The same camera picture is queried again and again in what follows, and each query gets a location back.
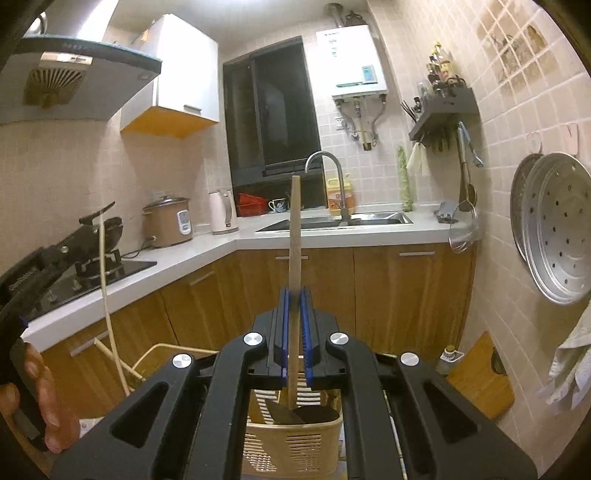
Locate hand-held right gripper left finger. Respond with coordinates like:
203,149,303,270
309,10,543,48
48,286,296,480

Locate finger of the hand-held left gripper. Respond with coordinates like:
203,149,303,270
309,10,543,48
39,225,101,267

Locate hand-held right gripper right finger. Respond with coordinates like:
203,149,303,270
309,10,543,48
298,286,539,480

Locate beige plastic utensil basket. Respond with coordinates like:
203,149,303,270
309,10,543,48
134,342,347,480

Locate hanging kitchen utensils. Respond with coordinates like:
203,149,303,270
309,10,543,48
456,121,485,207

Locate person's left hand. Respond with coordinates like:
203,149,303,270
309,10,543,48
0,344,80,456

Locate black wok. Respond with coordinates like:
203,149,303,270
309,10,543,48
78,202,125,253

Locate black gas stove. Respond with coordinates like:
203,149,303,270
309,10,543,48
28,249,158,320

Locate beige rice cooker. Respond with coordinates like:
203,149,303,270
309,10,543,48
141,196,194,248

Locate wooden base cabinets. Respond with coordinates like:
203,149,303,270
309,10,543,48
41,244,478,418

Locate white kitchen countertop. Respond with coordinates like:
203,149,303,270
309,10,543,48
21,213,482,354

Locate red basin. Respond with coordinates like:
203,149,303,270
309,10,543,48
238,193,269,217

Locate white electric kettle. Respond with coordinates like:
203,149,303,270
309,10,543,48
208,188,240,236

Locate steel sink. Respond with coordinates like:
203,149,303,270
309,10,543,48
255,211,414,233

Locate yellow dish soap bottle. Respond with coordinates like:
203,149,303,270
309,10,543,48
326,174,354,212

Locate metal faucet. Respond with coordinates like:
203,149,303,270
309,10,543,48
305,151,352,223

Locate grey range hood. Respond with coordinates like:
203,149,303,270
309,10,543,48
0,34,164,126

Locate wooden cutting board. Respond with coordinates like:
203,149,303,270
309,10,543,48
445,331,516,421

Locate green loofah scrubber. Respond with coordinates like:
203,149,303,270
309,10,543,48
398,145,413,212

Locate glass pot lid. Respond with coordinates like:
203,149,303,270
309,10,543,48
449,200,479,255

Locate water heater pipes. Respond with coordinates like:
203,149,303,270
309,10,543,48
336,95,387,152

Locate pale hanging cloth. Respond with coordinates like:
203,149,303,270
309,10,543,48
406,142,431,176

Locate dark window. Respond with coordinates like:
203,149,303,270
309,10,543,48
223,36,324,186

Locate light grey towel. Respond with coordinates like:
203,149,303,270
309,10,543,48
538,305,591,415

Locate metal steamer tray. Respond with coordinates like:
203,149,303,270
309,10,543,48
510,152,591,306

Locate white water heater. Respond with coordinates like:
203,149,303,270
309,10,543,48
316,24,389,99

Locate row of seasoning bottles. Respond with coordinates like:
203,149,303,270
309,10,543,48
416,41,467,97

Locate metal exhaust pipe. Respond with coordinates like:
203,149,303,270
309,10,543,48
324,2,366,31

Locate white wall cabinet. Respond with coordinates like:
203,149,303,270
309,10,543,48
120,14,221,138

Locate dark wall rack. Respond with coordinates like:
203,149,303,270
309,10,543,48
409,87,480,144

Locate pink wall hook pad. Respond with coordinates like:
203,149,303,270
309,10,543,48
564,122,581,156

